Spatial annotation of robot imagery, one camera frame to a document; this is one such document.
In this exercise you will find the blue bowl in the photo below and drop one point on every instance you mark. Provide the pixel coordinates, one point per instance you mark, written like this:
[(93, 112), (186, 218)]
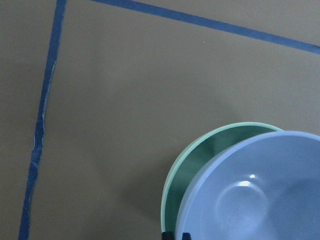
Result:
[(264, 188)]

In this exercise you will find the green bowl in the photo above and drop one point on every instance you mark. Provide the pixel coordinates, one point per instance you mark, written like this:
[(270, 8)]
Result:
[(194, 157)]

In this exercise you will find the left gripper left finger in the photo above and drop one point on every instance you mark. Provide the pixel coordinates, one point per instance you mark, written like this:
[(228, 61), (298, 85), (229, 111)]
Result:
[(167, 235)]

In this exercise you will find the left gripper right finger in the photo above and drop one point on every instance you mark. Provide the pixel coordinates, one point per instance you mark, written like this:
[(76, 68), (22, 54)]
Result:
[(186, 236)]

